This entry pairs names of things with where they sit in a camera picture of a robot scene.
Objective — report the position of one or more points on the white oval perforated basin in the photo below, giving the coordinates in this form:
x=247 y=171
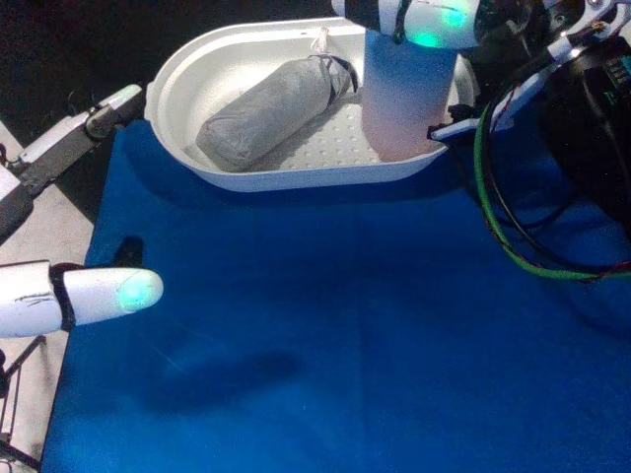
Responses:
x=256 y=177

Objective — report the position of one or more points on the blue table cloth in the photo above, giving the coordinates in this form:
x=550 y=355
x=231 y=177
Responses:
x=315 y=345

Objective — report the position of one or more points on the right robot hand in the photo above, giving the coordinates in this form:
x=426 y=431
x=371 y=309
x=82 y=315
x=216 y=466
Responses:
x=458 y=129

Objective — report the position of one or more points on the black metal stand frame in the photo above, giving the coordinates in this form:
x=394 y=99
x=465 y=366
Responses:
x=15 y=374

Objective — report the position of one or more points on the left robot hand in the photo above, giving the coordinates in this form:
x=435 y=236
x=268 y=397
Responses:
x=59 y=140

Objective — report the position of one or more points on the blue squeeze bottle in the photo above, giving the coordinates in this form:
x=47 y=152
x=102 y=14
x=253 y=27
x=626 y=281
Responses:
x=404 y=98

